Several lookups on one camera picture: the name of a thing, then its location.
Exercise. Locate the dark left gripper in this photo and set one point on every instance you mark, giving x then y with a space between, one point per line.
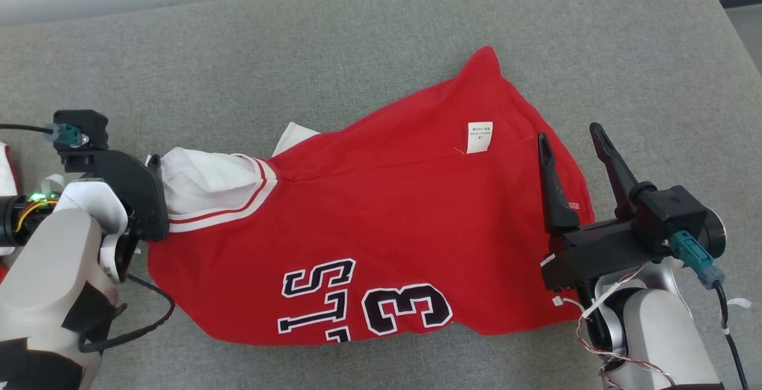
140 193

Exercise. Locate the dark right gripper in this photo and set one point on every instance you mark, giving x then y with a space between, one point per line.
601 253

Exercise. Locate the red white-striped shorts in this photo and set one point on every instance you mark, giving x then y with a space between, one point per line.
6 178

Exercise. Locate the red basketball jersey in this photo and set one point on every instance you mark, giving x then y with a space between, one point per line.
405 211

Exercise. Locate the grey fabric sofa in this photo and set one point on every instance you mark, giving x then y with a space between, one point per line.
297 50

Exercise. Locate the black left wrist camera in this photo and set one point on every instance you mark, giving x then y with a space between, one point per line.
89 125

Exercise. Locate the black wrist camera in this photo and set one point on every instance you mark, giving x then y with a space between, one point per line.
89 125
673 211

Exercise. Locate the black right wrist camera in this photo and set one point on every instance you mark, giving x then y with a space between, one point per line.
673 211

